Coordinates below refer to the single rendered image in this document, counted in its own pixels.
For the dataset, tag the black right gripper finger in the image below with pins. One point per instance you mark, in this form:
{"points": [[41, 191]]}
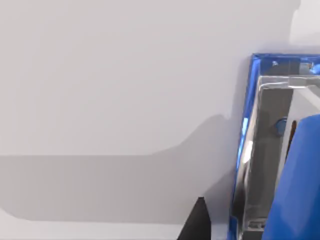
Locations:
{"points": [[198, 222]]}

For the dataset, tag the blue stapler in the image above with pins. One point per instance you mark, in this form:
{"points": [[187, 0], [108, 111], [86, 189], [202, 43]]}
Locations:
{"points": [[305, 175]]}

